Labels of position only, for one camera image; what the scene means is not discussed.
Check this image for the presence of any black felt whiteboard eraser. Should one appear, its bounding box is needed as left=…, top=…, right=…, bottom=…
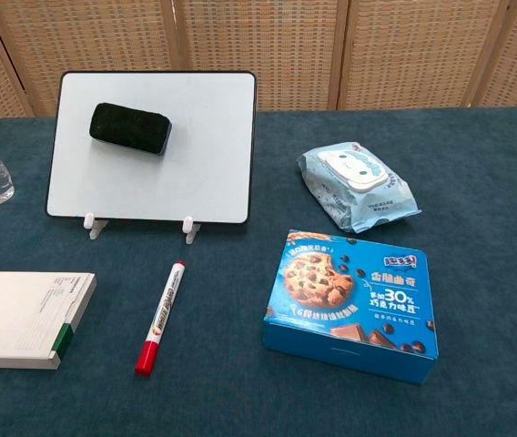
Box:
left=88, top=102, right=173, bottom=157

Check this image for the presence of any red whiteboard marker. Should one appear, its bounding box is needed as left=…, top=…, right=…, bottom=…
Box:
left=134, top=259, right=187, bottom=377

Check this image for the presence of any white plastic stand foot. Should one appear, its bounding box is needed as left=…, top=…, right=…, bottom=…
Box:
left=181, top=216, right=202, bottom=246
left=82, top=212, right=109, bottom=240

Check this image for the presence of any light blue wet wipes pack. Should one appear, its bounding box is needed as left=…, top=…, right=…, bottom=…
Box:
left=296, top=141, right=423, bottom=234

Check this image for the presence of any blue chocolate cookie box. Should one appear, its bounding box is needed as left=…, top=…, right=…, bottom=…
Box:
left=262, top=229, right=440, bottom=386

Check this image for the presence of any rattan folding screen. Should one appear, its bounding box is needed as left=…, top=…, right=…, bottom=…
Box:
left=0, top=0, right=517, bottom=120

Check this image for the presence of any dark teal tablecloth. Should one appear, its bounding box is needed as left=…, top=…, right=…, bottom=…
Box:
left=0, top=105, right=517, bottom=437

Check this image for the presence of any flat white cardboard box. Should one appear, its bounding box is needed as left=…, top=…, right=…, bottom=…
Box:
left=0, top=271, right=97, bottom=371

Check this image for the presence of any small white whiteboard black frame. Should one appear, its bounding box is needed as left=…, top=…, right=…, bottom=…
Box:
left=46, top=70, right=259, bottom=225

